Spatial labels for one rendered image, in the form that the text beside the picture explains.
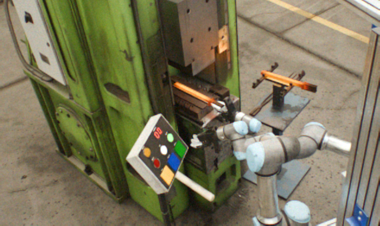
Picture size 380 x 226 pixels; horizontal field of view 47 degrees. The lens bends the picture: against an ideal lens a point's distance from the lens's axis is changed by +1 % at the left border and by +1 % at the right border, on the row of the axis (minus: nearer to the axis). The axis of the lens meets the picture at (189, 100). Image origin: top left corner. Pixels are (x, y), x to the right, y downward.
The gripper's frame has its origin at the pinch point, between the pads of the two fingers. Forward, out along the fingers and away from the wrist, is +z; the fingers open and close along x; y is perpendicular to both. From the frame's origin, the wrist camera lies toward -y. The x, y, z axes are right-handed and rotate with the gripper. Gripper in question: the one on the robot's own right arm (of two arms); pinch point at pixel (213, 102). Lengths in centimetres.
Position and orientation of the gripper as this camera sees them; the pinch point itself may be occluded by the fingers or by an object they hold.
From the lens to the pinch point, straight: 280.3
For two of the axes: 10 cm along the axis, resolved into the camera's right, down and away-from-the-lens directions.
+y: 1.1, 7.8, 6.2
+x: 6.9, -5.1, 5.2
